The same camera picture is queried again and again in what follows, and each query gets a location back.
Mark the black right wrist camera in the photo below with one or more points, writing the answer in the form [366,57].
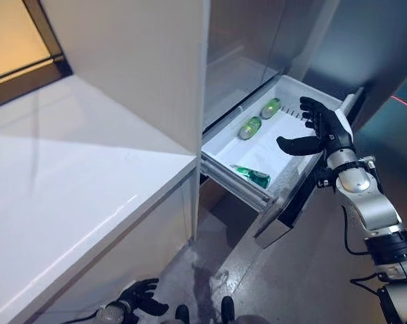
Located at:
[324,177]

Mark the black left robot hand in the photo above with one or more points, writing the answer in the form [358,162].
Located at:
[139,295]

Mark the fridge drawer with white tray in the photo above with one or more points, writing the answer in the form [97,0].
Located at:
[243,155]

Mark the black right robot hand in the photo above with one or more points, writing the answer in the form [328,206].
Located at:
[331,131]

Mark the tall white cabinet panel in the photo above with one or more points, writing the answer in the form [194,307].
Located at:
[129,67]

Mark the black left robot foot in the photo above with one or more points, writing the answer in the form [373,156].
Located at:
[182,315]

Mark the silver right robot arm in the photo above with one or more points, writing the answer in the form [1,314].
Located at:
[375,209]

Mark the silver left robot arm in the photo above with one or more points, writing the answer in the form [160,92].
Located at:
[112,314]

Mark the black robot foot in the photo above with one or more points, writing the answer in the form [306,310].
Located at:
[227,310]
[182,315]

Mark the black right robot foot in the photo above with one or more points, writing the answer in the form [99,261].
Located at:
[227,310]

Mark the tall silver side cabinet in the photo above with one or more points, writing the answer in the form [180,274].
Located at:
[368,44]

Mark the dark window frame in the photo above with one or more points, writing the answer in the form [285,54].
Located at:
[44,57]

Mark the stainless steel fridge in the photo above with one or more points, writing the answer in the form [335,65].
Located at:
[240,40]

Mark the green drink can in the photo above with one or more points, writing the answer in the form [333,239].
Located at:
[249,128]
[253,177]
[270,108]

